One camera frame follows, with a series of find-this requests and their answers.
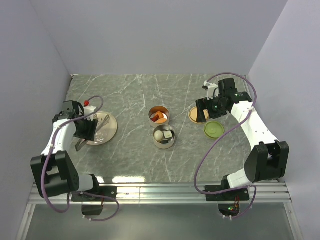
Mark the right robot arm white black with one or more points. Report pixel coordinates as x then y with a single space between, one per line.
268 157

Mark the pink white plate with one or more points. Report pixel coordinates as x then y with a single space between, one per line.
107 132

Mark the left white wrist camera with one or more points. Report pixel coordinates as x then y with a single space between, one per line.
89 111

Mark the far steel lunch bowl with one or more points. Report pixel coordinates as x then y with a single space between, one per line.
155 109

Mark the white cucumber sushi roll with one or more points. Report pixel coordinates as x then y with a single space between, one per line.
167 134

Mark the orange red food pieces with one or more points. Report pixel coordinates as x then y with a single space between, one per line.
159 118

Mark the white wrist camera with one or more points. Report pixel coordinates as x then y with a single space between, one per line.
211 89
89 111

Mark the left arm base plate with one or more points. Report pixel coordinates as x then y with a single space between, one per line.
107 191

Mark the orange round lid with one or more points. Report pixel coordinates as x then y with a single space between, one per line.
193 113

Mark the steel lunch bowl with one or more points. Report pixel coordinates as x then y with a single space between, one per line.
155 109
171 141

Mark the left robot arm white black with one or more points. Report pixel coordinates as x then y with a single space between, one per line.
53 170

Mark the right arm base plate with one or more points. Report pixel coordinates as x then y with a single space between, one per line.
230 196

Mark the metal tongs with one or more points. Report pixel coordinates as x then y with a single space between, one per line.
100 125

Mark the white egg ball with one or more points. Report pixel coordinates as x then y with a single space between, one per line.
158 135

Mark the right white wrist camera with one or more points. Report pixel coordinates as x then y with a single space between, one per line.
211 89

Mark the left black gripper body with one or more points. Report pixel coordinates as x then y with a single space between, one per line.
86 130

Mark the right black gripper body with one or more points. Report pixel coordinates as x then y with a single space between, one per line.
215 108

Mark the green round lid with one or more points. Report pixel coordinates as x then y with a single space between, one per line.
213 130

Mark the aluminium mounting rail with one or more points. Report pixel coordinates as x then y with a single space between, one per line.
172 193

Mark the near steel lunch bowl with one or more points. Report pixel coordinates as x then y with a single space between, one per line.
171 141

